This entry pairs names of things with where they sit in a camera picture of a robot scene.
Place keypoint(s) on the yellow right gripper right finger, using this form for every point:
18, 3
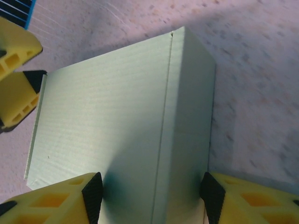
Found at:
257, 205

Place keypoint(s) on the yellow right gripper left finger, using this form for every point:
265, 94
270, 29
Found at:
46, 205

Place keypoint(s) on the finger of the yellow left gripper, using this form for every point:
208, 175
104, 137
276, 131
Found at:
18, 46
18, 100

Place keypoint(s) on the green paper box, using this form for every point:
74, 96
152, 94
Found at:
105, 105

